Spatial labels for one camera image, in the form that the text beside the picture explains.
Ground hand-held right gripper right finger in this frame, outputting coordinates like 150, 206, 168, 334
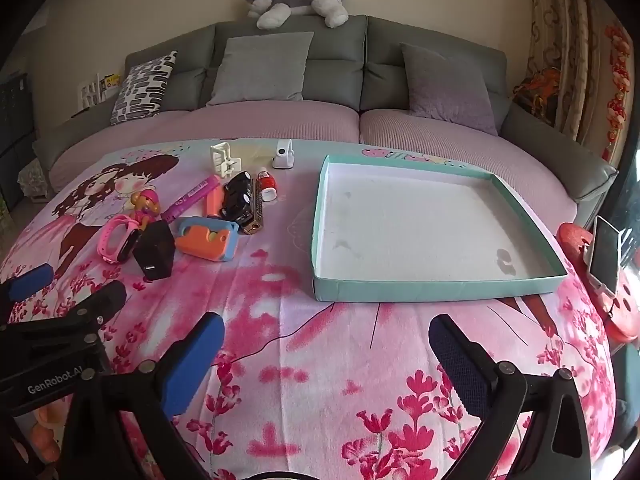
428, 314, 593, 480

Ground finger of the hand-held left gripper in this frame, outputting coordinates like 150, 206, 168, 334
0, 280, 128, 343
0, 262, 55, 311

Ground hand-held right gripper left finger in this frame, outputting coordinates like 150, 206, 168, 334
55, 311, 226, 480

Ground pink wrist watch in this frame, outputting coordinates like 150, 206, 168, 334
99, 214, 142, 266

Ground black power adapter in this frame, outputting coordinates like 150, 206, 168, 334
132, 220, 176, 282

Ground pink toy pup figure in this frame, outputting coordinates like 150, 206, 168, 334
129, 187, 163, 233

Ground orange and blue toy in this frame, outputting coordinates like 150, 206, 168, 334
175, 216, 240, 263

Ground magenta tube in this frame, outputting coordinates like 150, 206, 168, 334
160, 175, 221, 223

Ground teal shallow cardboard tray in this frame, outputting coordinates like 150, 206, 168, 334
310, 154, 568, 303

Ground black toy car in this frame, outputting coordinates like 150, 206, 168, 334
220, 171, 255, 226

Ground red white glue bottle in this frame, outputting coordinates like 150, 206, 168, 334
257, 171, 278, 203

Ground white plastic clip holder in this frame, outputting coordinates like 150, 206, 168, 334
209, 142, 242, 178

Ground white round plastic device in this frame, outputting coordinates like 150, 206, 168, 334
272, 139, 294, 169

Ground person's left hand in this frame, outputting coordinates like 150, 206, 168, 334
20, 400, 71, 463

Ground pale patterned cloth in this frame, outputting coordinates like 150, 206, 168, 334
17, 157, 53, 201

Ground small dark harmonica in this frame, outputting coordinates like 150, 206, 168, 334
242, 180, 266, 236

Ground red round stool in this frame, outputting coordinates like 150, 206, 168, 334
556, 221, 640, 343

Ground smartphone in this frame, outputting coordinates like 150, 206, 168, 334
587, 216, 623, 293

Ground white and yellow books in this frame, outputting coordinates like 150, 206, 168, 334
77, 72, 123, 108

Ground black white patterned cushion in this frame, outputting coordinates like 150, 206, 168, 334
110, 51, 178, 126

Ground grey and purple cushion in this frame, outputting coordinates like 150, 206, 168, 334
400, 42, 499, 137

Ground plain grey cushion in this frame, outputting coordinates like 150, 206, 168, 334
206, 31, 315, 107

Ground orange backpack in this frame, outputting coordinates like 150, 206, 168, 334
512, 66, 561, 128

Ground red hanging decoration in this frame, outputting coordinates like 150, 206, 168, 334
602, 25, 632, 161

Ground grey sofa with pink covers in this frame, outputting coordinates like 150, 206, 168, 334
32, 15, 619, 216

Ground beige patterned curtain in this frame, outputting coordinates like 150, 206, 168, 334
525, 0, 626, 161

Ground grey white plush husky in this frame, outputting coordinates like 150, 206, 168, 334
240, 0, 353, 30

